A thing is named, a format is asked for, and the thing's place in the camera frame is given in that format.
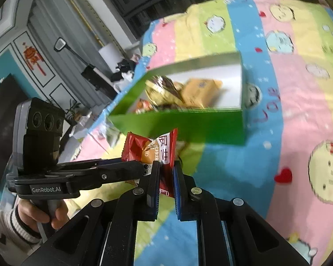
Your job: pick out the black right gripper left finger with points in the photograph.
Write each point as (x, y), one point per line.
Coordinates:
(149, 204)

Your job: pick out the black white clothes pile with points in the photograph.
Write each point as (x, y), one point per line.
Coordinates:
(124, 66)

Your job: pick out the person's left hand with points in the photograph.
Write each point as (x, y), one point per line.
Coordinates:
(30, 215)

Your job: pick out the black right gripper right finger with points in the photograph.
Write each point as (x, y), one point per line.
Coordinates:
(183, 184)

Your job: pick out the potted green plant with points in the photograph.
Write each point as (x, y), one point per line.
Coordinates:
(74, 111)

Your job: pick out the black television screen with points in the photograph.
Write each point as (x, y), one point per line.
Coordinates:
(11, 95)

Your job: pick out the red orange snack packet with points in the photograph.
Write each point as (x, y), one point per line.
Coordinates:
(146, 150)

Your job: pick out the yellow cracker pack with label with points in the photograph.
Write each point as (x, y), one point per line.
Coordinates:
(200, 93)

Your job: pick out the green cardboard box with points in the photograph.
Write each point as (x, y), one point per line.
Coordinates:
(221, 123)

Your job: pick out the brown gold round-label snack bag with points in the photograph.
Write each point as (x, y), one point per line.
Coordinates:
(161, 91)

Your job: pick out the black floor lamp stand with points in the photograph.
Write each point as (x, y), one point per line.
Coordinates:
(91, 73)

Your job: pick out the red chinese knot decoration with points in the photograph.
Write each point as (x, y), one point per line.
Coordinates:
(32, 57)

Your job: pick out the brown panda snack bag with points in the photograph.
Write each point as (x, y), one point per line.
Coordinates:
(143, 106)

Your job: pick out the colourful cartoon striped bedsheet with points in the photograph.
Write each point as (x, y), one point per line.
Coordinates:
(284, 170)

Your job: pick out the white striped sweater sleeve forearm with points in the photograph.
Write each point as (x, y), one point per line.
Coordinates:
(12, 227)

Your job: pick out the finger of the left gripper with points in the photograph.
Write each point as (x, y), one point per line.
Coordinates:
(86, 164)
(94, 177)

